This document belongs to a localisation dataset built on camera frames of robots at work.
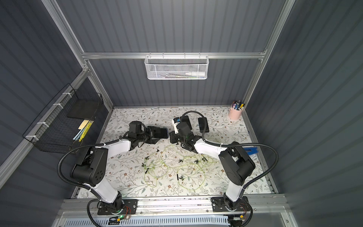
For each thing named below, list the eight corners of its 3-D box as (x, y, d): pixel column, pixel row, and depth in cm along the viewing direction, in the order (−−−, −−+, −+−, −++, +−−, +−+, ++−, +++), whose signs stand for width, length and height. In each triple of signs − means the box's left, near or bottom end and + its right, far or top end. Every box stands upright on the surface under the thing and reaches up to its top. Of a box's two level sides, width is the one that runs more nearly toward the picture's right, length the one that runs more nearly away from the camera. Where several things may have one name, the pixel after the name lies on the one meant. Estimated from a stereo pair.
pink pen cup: (228, 120, 114) (233, 107, 103) (227, 113, 119) (231, 100, 108) (239, 120, 114) (245, 107, 103) (237, 113, 119) (242, 100, 108)
